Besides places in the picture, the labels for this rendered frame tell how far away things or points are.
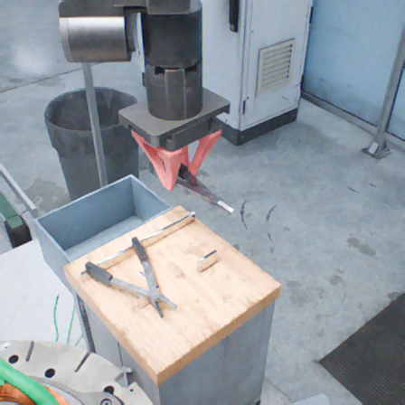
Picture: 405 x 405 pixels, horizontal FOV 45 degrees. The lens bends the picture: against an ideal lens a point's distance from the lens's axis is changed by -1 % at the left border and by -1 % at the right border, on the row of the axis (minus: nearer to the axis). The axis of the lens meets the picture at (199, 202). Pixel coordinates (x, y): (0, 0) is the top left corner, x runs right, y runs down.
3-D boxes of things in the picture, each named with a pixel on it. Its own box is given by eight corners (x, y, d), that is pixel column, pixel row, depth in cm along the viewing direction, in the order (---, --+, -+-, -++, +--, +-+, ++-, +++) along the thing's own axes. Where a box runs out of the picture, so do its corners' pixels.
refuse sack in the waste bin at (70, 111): (43, 173, 223) (27, 103, 201) (117, 144, 242) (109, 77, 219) (83, 217, 200) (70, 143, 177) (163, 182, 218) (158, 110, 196)
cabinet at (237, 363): (95, 387, 81) (67, 279, 64) (183, 326, 90) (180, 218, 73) (167, 484, 69) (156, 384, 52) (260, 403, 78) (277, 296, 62)
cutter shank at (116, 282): (109, 284, 58) (108, 281, 57) (113, 279, 58) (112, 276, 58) (154, 301, 56) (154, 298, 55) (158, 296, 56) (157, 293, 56)
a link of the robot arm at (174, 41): (202, 3, 42) (202, -17, 46) (121, 4, 42) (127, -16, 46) (202, 78, 46) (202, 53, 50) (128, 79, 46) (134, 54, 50)
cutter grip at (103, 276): (85, 273, 60) (83, 263, 59) (90, 268, 60) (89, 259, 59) (109, 287, 58) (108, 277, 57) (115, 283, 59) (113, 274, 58)
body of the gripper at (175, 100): (117, 127, 52) (109, 60, 47) (193, 96, 57) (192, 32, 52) (155, 153, 48) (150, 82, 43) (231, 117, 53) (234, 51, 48)
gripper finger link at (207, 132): (136, 181, 58) (129, 109, 52) (184, 157, 61) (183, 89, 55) (174, 210, 54) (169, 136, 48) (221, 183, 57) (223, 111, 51)
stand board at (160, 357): (65, 278, 64) (62, 266, 63) (180, 217, 74) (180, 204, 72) (157, 387, 52) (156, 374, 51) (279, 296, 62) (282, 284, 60)
